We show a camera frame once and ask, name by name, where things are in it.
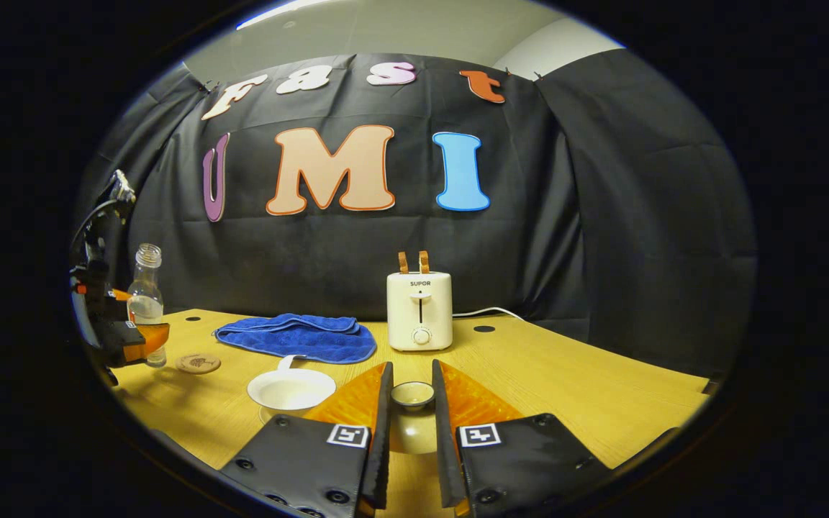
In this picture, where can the blue towel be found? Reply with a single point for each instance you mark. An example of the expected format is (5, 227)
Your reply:
(299, 338)

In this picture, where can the cream teacup lid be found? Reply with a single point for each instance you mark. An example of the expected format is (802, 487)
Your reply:
(412, 428)

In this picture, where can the small white paper tag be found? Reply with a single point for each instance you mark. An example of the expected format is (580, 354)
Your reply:
(288, 362)

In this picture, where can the round cork coaster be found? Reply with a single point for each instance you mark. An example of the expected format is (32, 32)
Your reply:
(198, 363)

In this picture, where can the toast bread slice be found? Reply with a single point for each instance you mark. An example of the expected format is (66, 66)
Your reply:
(424, 262)
(403, 263)

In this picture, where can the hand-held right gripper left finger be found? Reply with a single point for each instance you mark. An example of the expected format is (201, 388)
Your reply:
(382, 446)

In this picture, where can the black backdrop cloth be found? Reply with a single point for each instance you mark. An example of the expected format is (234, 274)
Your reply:
(357, 252)

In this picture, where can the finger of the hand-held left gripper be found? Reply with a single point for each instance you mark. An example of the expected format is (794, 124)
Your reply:
(121, 338)
(119, 294)

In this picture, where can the cream ceramic teacup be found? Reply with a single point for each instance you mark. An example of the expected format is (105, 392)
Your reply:
(291, 392)

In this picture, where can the white toaster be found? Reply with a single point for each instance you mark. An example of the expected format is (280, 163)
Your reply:
(419, 313)

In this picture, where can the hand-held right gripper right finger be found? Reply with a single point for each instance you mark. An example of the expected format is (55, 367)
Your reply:
(445, 453)

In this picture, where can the clear plastic water bottle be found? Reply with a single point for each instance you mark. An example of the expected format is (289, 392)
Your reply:
(146, 288)

